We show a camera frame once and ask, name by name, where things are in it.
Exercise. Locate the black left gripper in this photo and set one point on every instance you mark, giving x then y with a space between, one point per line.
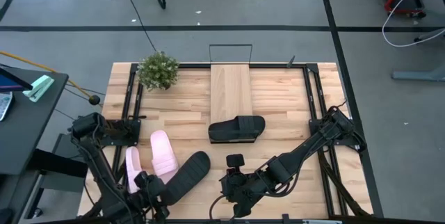
154 196

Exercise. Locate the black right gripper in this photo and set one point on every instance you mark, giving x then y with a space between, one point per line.
240 191

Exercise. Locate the pink slide sandal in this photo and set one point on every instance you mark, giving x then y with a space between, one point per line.
162 154
133 165

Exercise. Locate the black slide sandal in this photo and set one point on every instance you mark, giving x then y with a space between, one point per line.
189 175
236 130

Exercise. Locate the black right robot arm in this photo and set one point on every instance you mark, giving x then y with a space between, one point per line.
295 158

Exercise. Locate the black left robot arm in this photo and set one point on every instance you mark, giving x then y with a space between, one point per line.
101 172

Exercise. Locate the black table edge clip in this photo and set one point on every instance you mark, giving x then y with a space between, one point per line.
285 217

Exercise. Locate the black round knob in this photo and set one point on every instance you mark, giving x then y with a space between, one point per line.
94 99

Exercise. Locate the black caster wheel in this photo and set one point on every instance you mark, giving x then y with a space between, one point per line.
36 212

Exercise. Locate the potted artificial green plant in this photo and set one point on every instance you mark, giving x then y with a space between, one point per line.
158 71

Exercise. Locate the black side desk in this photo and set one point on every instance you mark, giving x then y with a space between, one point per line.
24 130

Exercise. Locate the mint green stapler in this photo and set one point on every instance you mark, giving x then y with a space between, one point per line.
38 88

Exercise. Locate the grey keyboard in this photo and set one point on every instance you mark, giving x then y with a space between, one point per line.
4 105

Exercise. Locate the laptop screen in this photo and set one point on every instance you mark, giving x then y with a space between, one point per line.
10 83

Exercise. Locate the grey desk foot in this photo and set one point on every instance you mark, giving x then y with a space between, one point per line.
417 75

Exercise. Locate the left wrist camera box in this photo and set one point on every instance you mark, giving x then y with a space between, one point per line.
142 178

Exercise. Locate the wooden shelf with black frame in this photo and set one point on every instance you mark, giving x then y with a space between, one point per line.
231 92

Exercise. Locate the black metal table frame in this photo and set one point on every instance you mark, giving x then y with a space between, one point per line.
194 66

